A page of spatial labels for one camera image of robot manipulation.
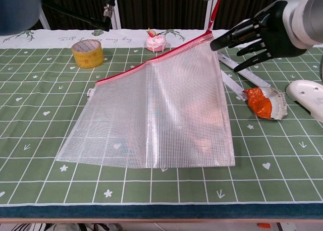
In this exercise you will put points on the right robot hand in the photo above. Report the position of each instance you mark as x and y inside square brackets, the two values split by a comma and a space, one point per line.
[275, 36]

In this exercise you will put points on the clear mesh zipper pouch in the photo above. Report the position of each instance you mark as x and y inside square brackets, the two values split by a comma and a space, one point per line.
[164, 110]

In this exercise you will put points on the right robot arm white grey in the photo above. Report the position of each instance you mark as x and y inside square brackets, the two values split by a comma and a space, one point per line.
[310, 16]

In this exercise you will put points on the white folding stand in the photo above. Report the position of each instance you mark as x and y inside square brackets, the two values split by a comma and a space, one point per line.
[252, 77]

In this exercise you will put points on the white oval plastic device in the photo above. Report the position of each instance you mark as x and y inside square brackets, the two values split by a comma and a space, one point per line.
[306, 93]

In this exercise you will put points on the orange white crumpled packet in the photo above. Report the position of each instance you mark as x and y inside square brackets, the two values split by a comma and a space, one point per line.
[260, 105]

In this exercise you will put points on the pink toy cake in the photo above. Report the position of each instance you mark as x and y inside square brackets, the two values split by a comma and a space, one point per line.
[156, 43]

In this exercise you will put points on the green grid tablecloth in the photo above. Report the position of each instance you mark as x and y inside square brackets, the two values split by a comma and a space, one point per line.
[227, 185]

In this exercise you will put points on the yellow tape roll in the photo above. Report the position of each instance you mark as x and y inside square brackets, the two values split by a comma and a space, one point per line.
[88, 58]

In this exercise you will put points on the small orange object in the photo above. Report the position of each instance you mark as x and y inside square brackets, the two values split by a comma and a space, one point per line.
[263, 226]

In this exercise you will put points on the black white clutter under table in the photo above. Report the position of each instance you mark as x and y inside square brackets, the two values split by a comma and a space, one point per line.
[63, 227]

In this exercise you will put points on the slanted white frame post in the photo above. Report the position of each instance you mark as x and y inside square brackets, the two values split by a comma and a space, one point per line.
[45, 19]

